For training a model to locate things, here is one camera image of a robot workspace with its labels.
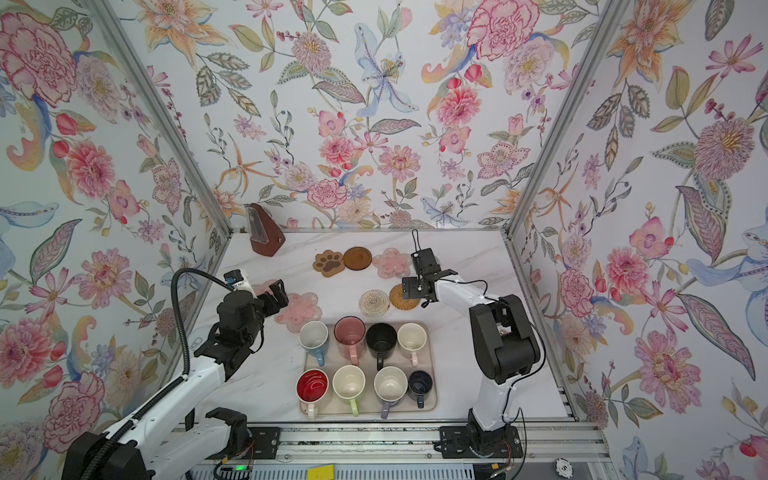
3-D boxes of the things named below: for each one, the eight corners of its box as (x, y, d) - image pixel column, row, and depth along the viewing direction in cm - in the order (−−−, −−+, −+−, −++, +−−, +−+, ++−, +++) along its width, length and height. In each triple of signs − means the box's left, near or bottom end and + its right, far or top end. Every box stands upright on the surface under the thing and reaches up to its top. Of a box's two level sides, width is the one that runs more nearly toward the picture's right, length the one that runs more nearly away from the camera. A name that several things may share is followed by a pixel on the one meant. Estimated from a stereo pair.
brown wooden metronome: (254, 252, 117) (236, 217, 103) (269, 235, 123) (254, 200, 109) (272, 258, 115) (257, 223, 101) (287, 240, 121) (274, 205, 107)
